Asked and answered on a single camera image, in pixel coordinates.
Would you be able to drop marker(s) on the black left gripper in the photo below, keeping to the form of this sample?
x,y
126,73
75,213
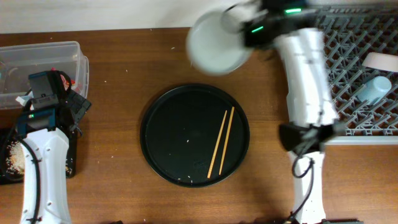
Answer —
x,y
80,104

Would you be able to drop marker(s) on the red snack wrapper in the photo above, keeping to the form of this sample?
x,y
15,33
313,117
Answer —
x,y
67,81

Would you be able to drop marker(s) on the black rectangular waste tray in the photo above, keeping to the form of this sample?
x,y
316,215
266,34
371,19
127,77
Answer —
x,y
7,178

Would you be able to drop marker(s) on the light blue cup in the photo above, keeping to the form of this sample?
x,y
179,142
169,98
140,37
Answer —
x,y
375,90

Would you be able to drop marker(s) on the clear plastic waste bin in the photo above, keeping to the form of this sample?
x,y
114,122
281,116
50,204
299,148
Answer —
x,y
19,61

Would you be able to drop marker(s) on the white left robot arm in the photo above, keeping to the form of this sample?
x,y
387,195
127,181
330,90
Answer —
x,y
45,187

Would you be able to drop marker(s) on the rice and shell leftovers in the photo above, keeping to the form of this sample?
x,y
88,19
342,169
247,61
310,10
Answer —
x,y
15,158

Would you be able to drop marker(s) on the round black serving tray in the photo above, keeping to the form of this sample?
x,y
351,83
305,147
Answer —
x,y
179,131

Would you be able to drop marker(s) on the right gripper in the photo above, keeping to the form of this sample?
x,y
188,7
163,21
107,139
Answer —
x,y
249,40

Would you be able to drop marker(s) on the white small bowl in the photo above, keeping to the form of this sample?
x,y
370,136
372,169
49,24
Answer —
x,y
380,61

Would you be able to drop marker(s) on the white dinner plate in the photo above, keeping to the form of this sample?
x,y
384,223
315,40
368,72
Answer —
x,y
215,45

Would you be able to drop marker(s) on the grey dishwasher rack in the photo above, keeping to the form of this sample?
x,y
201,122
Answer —
x,y
352,32

